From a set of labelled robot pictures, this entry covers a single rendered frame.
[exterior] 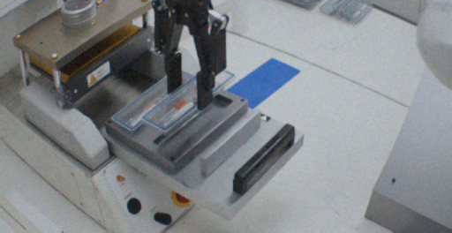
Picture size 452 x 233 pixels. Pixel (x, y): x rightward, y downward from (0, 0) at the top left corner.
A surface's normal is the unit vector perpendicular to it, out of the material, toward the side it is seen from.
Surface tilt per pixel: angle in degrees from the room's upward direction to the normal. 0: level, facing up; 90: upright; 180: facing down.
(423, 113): 44
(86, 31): 0
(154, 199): 65
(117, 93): 0
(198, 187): 0
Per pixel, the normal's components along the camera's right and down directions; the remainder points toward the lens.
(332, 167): 0.00, -0.79
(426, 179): -0.44, -0.24
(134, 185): 0.73, 0.00
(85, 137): 0.52, -0.36
